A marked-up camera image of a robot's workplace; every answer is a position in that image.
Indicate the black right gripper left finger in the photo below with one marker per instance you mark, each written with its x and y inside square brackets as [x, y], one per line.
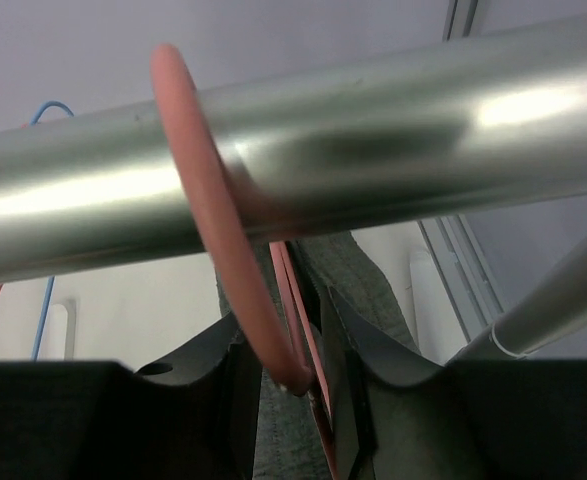
[191, 414]

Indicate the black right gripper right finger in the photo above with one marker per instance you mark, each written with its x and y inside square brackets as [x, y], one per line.
[397, 415]

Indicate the grey shorts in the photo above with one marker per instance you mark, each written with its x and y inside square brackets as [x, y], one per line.
[288, 445]

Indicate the metal clothes rack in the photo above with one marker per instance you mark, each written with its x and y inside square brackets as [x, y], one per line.
[491, 129]

